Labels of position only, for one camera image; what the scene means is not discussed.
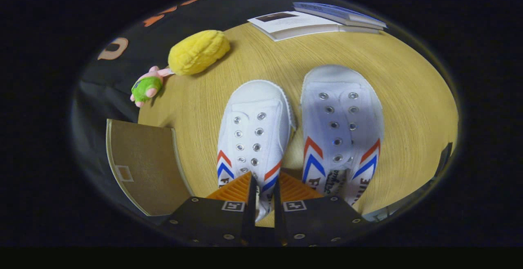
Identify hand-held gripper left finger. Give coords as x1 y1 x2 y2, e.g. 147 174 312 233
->
159 172 258 247

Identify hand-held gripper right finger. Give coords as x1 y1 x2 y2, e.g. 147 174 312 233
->
273 172 370 247

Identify white canvas shoe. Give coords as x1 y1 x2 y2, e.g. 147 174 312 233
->
216 80 297 222
300 65 384 206

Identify pink and green plush toy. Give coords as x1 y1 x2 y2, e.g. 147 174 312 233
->
130 65 174 108

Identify yellow fuzzy plush cushion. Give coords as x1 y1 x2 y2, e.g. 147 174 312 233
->
168 30 231 76

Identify white booklet with portrait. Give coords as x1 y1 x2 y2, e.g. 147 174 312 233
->
247 11 380 42

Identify blue book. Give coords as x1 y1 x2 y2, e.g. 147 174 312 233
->
293 2 388 30

